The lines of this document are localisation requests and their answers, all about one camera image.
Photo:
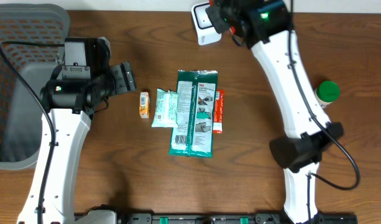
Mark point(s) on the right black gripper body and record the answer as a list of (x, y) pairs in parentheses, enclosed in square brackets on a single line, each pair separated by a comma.
[(224, 18)]

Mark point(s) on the grey plastic mesh basket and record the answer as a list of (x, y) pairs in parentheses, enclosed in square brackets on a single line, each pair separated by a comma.
[(30, 38)]

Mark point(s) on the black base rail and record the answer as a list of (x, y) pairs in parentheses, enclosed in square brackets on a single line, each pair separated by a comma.
[(209, 218)]

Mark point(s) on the orange tissue pack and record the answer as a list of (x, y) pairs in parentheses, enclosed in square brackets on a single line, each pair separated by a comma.
[(144, 105)]

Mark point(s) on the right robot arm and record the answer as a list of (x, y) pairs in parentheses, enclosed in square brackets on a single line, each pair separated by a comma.
[(265, 28)]

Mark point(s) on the light green wipes pack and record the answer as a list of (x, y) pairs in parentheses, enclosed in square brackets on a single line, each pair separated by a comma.
[(166, 110)]

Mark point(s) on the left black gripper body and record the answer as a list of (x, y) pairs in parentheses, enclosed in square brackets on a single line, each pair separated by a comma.
[(122, 80)]

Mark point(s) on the white barcode scanner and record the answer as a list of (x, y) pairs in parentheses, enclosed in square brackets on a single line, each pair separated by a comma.
[(206, 33)]

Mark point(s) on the green lid seasoning jar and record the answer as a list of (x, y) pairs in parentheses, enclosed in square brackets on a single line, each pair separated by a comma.
[(326, 93)]

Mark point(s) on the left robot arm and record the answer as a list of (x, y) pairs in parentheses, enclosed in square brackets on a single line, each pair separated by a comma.
[(51, 196)]

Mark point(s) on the red stick sachet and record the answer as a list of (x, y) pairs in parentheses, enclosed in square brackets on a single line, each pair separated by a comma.
[(218, 112)]

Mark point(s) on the red snack packet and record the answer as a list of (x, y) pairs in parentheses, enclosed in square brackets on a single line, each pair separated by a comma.
[(216, 16)]

